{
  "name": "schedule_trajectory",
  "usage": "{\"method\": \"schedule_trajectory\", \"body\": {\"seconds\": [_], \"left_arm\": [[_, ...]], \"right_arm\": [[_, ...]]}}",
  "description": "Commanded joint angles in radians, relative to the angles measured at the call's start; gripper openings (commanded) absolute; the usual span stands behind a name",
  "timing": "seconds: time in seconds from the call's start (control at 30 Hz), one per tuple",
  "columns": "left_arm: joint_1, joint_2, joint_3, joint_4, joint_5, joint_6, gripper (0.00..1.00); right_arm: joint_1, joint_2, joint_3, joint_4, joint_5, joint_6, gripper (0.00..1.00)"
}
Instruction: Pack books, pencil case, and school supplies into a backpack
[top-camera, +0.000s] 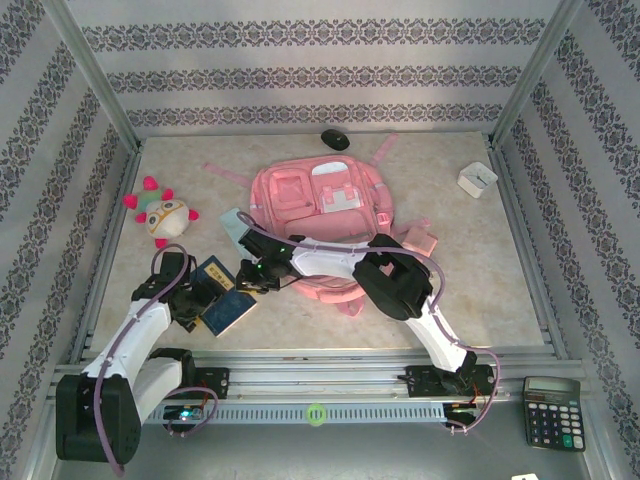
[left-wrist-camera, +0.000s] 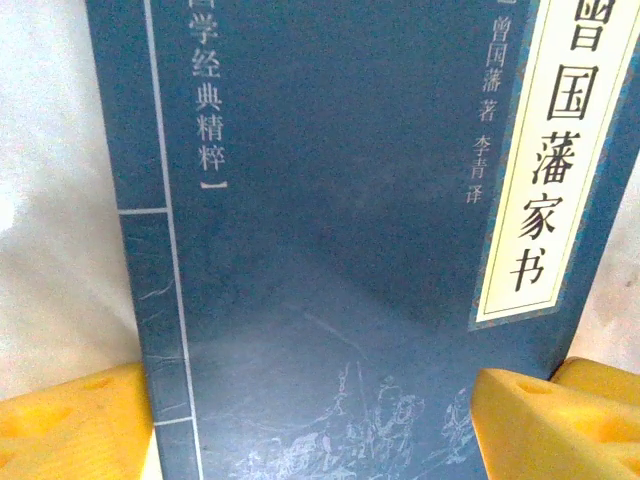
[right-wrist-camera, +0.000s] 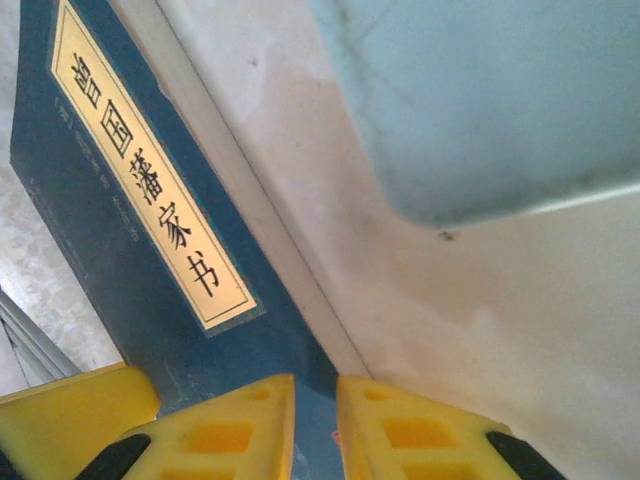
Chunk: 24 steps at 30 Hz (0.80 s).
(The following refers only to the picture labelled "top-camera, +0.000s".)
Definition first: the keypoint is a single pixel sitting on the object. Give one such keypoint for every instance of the aluminium mounting rail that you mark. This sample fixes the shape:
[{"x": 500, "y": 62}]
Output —
[{"x": 320, "y": 380}]

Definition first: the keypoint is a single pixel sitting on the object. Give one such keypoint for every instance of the round plush toy pink spikes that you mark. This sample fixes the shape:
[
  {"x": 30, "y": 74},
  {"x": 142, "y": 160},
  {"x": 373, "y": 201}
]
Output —
[{"x": 165, "y": 220}]

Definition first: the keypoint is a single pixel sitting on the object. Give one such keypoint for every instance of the small controller circuit board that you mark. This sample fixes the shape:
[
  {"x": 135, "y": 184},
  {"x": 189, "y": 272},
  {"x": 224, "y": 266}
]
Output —
[
  {"x": 186, "y": 414},
  {"x": 462, "y": 411}
]

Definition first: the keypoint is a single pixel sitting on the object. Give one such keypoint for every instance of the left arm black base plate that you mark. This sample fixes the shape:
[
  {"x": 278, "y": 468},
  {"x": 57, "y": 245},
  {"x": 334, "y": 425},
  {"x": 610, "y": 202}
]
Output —
[{"x": 215, "y": 382}]

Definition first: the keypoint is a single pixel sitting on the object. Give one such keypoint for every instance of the black desk calculator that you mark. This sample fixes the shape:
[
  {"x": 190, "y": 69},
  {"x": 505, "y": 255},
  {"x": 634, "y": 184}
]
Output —
[{"x": 554, "y": 415}]

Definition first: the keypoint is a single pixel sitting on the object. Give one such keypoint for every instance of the white square alarm clock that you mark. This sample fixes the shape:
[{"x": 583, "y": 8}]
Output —
[{"x": 477, "y": 179}]

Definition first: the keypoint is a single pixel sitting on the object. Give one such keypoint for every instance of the aluminium frame post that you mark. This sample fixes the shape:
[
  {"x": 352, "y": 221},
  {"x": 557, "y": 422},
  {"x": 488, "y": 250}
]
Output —
[
  {"x": 85, "y": 65},
  {"x": 535, "y": 65}
]

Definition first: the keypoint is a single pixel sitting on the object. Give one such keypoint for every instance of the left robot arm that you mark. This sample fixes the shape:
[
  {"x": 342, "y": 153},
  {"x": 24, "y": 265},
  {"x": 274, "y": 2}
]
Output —
[{"x": 130, "y": 330}]

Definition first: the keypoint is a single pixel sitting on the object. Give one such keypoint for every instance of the small white card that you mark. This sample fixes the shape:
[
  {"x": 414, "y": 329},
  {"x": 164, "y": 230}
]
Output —
[{"x": 525, "y": 477}]

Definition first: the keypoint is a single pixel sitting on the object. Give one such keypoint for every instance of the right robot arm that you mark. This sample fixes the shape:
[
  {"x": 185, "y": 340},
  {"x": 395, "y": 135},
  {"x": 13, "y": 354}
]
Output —
[{"x": 325, "y": 262}]

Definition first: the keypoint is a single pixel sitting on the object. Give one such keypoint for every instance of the dark blue book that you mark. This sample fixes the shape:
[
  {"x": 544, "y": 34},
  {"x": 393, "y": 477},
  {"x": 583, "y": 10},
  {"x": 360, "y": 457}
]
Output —
[{"x": 230, "y": 310}]

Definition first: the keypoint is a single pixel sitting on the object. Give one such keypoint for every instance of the pink school backpack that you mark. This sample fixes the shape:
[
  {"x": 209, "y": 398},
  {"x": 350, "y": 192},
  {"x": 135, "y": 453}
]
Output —
[{"x": 340, "y": 220}]

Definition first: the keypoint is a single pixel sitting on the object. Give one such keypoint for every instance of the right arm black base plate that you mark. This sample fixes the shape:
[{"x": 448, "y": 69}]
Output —
[{"x": 420, "y": 382}]

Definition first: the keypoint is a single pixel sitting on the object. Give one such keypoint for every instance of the small pink box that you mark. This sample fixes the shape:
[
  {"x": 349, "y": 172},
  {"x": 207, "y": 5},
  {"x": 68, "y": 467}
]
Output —
[{"x": 422, "y": 241}]

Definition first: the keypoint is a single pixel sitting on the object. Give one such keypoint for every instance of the black computer mouse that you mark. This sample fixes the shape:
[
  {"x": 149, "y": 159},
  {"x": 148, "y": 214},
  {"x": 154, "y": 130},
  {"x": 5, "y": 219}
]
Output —
[{"x": 334, "y": 139}]

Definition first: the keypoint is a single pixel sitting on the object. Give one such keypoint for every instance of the aluminium side rail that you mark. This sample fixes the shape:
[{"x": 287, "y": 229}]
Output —
[
  {"x": 520, "y": 225},
  {"x": 116, "y": 210}
]

